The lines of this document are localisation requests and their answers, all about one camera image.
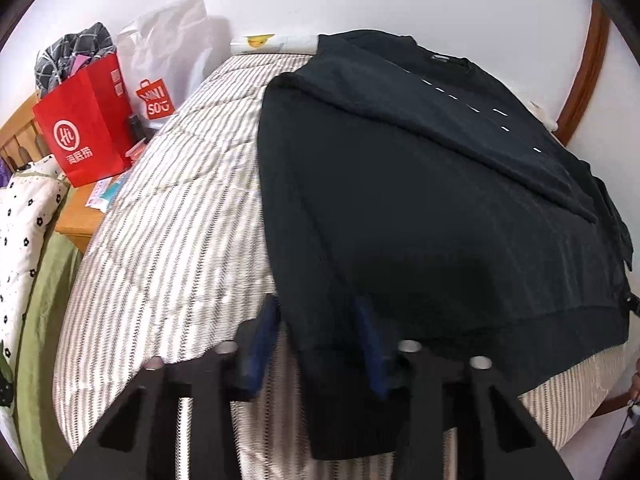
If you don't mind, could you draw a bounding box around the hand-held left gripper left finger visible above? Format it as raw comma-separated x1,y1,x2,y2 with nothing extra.
57,294,283,480

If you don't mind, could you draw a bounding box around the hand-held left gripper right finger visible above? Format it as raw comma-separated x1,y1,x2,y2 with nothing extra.
352,296,576,480

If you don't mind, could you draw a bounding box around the red paper bag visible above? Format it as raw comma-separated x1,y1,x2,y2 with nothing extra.
32,54,137,188

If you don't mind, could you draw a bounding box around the blue and pink packet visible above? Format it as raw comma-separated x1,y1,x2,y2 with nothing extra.
87,170,131,211

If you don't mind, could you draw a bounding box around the wooden headboard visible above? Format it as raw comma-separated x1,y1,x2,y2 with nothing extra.
0,94,51,173

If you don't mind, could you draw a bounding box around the green bed sheet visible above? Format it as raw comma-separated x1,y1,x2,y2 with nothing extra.
12,230,86,466

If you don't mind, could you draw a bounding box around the black shirt with white dashes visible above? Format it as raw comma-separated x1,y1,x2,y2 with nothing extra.
280,30,601,223

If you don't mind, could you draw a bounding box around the brown wooden frame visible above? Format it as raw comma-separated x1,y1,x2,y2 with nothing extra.
555,0,612,146

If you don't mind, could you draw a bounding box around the striped beige quilt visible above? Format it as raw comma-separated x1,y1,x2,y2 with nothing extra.
52,52,631,480

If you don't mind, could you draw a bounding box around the white floral pillow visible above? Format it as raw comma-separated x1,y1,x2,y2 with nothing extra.
0,155,68,411

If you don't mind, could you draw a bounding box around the black knit sweater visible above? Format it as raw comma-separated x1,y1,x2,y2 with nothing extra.
257,72,632,461

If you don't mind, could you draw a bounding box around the white shopping bag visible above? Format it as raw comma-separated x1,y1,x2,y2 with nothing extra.
117,0,231,133

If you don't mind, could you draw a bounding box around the dark plaid cloth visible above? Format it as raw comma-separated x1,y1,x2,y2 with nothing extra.
34,22,118,98

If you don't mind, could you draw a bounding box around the wooden nightstand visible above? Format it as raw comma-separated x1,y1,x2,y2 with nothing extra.
55,145,146,253

